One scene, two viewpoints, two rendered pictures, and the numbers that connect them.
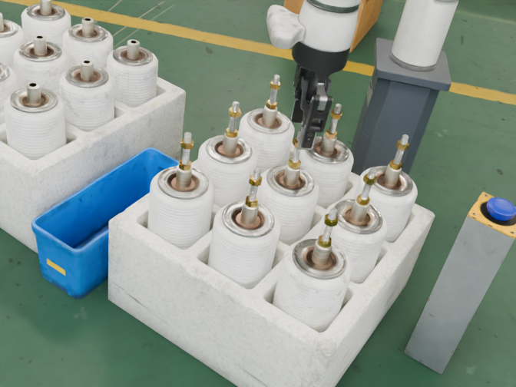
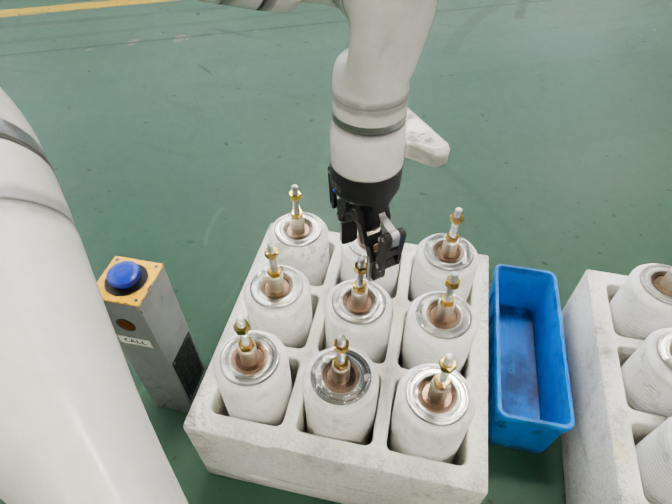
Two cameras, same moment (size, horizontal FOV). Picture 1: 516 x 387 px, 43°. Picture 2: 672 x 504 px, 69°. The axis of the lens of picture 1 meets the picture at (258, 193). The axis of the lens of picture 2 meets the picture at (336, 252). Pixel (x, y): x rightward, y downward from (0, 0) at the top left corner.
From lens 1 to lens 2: 1.21 m
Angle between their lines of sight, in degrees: 93
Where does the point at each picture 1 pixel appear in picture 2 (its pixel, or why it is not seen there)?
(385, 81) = not seen: outside the picture
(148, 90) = (647, 451)
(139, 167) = (561, 413)
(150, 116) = (607, 433)
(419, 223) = (204, 396)
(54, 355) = not seen: hidden behind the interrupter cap
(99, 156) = (587, 356)
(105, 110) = (632, 366)
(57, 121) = (627, 291)
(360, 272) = not seen: hidden behind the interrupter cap
